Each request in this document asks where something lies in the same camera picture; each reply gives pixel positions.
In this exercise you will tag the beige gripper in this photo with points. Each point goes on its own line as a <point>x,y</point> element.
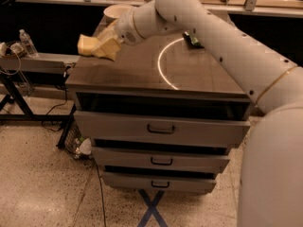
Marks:
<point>125,28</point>

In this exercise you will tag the yellow sponge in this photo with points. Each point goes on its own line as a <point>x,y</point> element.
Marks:
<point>86,44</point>

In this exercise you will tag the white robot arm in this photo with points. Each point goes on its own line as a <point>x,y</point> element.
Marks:
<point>271,190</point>

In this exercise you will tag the white bowl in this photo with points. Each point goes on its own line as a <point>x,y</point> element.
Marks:
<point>115,11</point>

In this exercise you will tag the clear plastic water bottle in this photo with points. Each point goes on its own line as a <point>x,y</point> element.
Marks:
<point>28,44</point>

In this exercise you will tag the top grey drawer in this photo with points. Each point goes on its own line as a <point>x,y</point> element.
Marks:
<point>161,130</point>

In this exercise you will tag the grey drawer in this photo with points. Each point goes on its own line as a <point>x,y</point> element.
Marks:
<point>160,160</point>
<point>161,130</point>
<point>124,180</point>

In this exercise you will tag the grey drawer cabinet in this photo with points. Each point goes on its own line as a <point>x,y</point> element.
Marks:
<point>163,77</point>

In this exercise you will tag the middle grey drawer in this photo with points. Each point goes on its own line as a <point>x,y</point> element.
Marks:
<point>160,160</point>

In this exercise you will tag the bottom grey drawer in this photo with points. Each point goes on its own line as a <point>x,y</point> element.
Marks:
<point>124,180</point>

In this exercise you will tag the black frame side table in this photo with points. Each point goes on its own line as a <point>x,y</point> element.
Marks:
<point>52,68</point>

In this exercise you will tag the wire mesh waste basket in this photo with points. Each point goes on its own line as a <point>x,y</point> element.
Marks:
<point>78,146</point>

